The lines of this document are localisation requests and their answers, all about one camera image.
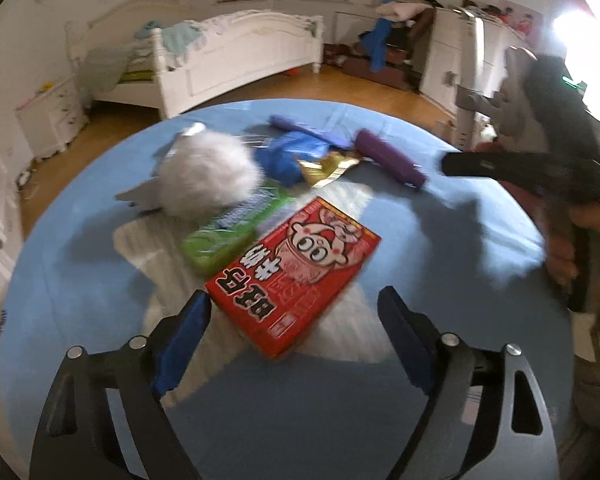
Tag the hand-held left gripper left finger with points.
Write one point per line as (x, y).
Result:
(180, 347)

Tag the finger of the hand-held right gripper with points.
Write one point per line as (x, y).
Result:
(480, 165)
(512, 95)

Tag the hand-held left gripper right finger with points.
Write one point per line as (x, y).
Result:
(405, 345)

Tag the purple tube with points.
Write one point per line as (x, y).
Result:
(390, 160)

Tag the green snack packet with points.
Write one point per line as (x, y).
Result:
(215, 245)

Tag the red cartoon milk carton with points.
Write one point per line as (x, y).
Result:
(300, 270)

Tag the gold foil wrapper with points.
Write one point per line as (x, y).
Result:
(325, 170)

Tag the white fluffy ball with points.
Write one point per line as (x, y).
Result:
(205, 175)

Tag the blue-purple stick wrapper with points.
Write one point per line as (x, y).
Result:
(290, 122)

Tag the blue wrapper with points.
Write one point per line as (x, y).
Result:
(285, 152)

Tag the person's right hand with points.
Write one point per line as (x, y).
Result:
(560, 260)

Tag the white dresser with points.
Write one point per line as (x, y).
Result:
(450, 60)

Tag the dark pile of belongings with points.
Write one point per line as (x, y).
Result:
(405, 55)

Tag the pink clothes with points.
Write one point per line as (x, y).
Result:
(402, 11)

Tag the blue cloth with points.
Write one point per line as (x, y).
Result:
(377, 47)

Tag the white nightstand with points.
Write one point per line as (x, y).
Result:
(50, 120)

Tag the white bed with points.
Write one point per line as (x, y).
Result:
(230, 70)

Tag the grey-green blanket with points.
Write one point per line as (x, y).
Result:
(107, 67)

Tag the light blue blanket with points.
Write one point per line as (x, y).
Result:
(180, 42)

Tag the teal plush toy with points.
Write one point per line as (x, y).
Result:
(147, 29)

